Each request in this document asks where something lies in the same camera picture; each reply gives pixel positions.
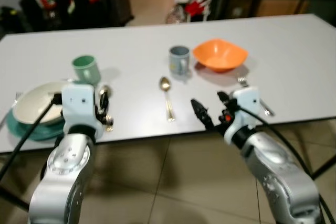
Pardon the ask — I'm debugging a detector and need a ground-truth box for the gold spoon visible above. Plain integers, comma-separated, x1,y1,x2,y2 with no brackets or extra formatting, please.
159,76,176,123
99,84,115,132

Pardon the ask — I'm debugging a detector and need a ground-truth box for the silver fork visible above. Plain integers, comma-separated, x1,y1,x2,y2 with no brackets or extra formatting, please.
237,74,275,118
0,91,25,129

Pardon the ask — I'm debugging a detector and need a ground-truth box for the green ceramic mug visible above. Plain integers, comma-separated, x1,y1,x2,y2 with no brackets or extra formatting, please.
71,55,101,86

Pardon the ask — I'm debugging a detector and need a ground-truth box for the orange bowl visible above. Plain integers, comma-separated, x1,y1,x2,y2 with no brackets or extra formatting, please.
192,38,248,73

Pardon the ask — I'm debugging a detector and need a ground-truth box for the grey blue mug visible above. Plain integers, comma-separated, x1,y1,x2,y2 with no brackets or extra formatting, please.
168,45,191,76

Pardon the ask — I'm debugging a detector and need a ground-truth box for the cream bowl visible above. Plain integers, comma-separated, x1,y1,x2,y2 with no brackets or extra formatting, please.
12,81,67,127

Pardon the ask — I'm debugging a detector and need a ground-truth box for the teal plate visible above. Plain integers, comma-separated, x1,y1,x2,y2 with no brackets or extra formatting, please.
6,106,68,142

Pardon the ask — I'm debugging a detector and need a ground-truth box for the red and white bag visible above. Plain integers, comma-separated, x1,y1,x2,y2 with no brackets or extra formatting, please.
166,0,212,24

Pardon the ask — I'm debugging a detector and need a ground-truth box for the black table leg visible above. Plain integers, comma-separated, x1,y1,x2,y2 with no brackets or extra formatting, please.
0,188,30,213

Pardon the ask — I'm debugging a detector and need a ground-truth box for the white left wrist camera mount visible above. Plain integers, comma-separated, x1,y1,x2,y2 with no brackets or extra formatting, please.
61,82,98,133

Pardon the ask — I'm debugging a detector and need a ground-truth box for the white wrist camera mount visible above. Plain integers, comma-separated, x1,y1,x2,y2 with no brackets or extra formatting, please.
223,86,264,144
61,82,98,133

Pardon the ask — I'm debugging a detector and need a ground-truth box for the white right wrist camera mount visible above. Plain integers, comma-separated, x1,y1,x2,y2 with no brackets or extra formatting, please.
223,86,264,144

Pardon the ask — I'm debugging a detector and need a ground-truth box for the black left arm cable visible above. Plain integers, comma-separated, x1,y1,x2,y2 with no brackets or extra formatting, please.
0,92,64,183

